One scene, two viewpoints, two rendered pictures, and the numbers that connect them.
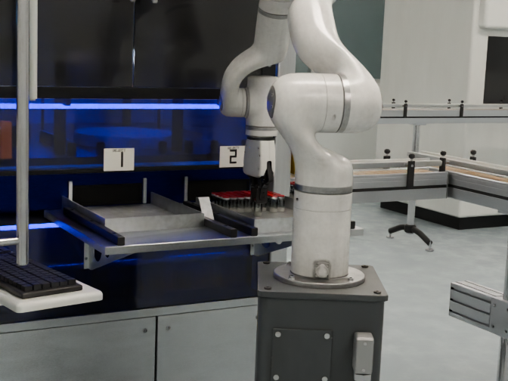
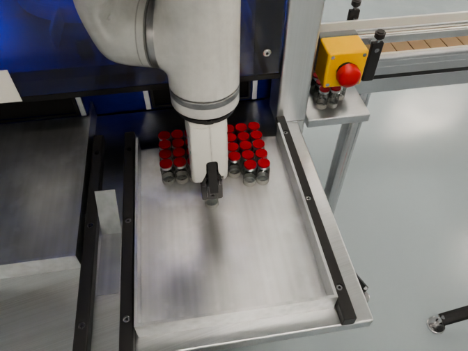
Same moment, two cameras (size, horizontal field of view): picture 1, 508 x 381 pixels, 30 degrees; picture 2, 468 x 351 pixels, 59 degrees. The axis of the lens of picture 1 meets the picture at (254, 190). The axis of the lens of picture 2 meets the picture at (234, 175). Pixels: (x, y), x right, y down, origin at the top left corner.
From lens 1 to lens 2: 214 cm
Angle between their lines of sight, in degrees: 43
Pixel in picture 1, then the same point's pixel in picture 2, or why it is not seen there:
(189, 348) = not seen: hidden behind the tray
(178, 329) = not seen: hidden behind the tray
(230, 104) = (104, 51)
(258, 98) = (172, 41)
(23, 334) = not seen: outside the picture
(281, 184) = (292, 99)
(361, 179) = (443, 57)
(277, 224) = (189, 324)
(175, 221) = (19, 269)
